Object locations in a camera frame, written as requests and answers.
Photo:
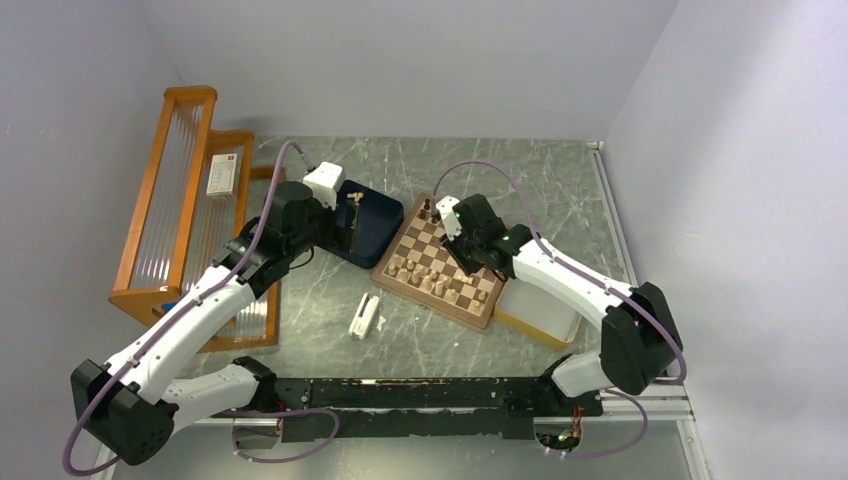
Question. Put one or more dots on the white card box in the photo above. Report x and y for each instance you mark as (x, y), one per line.
(221, 177)

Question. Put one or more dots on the wooden chessboard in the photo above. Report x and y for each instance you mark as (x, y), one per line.
(467, 299)

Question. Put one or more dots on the dark blue tray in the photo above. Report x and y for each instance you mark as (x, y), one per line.
(378, 219)

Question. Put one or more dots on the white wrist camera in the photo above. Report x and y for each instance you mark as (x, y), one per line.
(325, 182)
(448, 217)

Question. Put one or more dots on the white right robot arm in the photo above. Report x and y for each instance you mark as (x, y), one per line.
(639, 338)

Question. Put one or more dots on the orange wooden rack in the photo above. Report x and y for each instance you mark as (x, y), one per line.
(176, 228)

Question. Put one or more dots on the yellow tray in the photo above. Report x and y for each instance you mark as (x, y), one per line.
(537, 314)

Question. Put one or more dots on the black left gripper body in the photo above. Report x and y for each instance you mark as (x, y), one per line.
(341, 235)

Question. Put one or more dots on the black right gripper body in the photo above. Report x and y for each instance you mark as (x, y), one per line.
(465, 250)

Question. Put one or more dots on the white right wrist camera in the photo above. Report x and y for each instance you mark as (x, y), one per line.
(448, 217)

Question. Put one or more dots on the white stapler-like device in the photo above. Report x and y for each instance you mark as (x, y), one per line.
(364, 317)

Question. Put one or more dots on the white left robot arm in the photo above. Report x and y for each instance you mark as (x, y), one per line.
(133, 403)

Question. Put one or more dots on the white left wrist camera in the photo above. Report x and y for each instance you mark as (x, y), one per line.
(325, 182)

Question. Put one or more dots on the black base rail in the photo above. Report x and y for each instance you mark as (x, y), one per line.
(384, 408)

